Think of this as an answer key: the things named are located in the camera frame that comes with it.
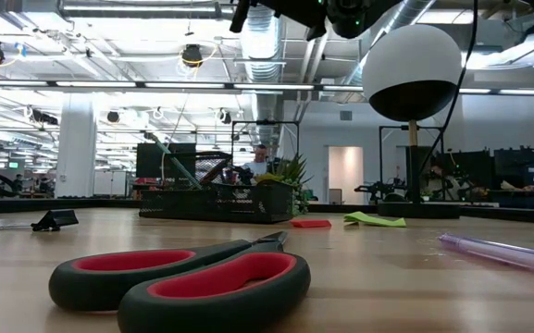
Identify person at background desk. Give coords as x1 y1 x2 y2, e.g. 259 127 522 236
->
242 144 270 179

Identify black background monitor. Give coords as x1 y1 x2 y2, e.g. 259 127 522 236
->
135 142 197 179

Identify black aluminium table frame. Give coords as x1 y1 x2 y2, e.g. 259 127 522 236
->
0 196 534 227

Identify purple pen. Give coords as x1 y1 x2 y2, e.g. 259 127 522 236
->
437 232 534 280

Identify black background rig frame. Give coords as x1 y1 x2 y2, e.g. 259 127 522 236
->
379 124 446 204

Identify green cloth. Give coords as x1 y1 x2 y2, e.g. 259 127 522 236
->
342 211 407 228

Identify succulent plant in black pot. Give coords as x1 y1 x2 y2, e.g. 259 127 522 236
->
255 154 314 217

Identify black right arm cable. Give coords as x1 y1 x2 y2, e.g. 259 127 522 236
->
416 0 479 179

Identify black mesh desk organizer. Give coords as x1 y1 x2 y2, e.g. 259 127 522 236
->
138 151 295 225

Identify orange-red eraser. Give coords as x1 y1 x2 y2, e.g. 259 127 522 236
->
289 218 332 229

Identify brown pen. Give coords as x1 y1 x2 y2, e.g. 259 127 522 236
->
200 159 231 187

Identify white globe table lamp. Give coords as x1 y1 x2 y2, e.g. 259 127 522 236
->
361 23 463 220

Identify black and red scissors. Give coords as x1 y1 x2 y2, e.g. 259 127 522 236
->
47 230 312 333

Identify black binder clip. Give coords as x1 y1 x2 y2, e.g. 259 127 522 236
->
0 209 80 232

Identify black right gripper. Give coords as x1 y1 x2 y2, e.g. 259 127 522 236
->
229 0 328 41

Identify teal pen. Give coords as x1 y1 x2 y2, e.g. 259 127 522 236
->
148 133 203 191

